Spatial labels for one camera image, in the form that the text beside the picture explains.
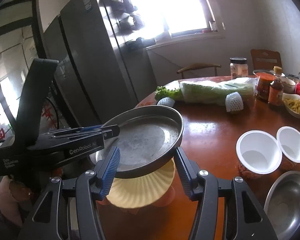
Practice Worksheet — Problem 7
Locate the white foam net fruit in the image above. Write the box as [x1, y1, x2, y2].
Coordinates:
[225, 92, 244, 113]
[157, 96, 175, 106]

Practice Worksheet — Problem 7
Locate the steel pan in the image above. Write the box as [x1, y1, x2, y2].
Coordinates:
[89, 106, 185, 179]

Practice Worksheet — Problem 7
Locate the small steel bowl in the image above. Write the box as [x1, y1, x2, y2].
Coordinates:
[252, 69, 275, 77]

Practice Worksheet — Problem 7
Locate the person's left hand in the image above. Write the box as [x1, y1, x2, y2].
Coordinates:
[0, 175, 34, 203]

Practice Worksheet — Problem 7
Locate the bright window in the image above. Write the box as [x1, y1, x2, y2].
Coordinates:
[110, 0, 225, 39]

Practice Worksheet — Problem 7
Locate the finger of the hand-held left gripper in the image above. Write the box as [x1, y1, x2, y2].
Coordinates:
[50, 125, 121, 140]
[47, 124, 103, 135]

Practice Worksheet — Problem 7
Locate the black-lidded glass jar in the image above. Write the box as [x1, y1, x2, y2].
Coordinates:
[229, 57, 248, 79]

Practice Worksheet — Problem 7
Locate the orange plastic bowl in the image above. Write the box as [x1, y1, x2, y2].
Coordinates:
[97, 185, 177, 215]

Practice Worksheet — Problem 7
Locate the white paper bowl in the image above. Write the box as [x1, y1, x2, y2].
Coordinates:
[236, 130, 283, 179]
[276, 127, 300, 170]

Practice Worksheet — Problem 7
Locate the white ceramic bowl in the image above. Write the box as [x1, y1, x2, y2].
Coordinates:
[281, 76, 297, 94]

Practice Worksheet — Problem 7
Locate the wooden chair back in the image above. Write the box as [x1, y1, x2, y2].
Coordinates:
[250, 49, 282, 73]

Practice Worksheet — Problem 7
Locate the green leafy vegetable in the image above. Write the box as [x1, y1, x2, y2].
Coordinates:
[154, 85, 183, 101]

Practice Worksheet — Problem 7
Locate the black wire shelf rack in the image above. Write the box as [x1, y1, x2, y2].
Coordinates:
[97, 0, 155, 50]

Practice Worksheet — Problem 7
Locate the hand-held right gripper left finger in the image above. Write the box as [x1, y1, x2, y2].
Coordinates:
[17, 146, 121, 240]

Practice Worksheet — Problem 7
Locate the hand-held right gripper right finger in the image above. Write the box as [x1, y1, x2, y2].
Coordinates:
[174, 147, 278, 240]

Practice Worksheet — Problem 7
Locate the dark grey refrigerator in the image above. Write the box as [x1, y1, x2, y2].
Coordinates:
[44, 0, 150, 130]

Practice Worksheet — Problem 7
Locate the wrapped napa cabbage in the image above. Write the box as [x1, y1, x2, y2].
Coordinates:
[179, 77, 257, 105]

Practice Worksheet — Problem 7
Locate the white dish with food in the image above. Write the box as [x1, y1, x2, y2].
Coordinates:
[282, 92, 300, 119]

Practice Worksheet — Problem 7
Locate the yellow shell-shaped plate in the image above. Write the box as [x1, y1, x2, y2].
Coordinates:
[105, 159, 176, 209]

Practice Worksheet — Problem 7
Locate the red-lidded sauce jar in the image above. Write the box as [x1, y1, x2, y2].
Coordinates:
[255, 72, 275, 102]

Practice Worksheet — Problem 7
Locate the large steel bowl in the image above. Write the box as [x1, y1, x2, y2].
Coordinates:
[264, 171, 300, 234]

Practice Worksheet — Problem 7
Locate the black framed glass door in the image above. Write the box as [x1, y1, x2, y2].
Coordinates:
[0, 0, 49, 155]

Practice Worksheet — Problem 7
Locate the brown sauce bottle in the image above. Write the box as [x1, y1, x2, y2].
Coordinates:
[269, 66, 285, 109]

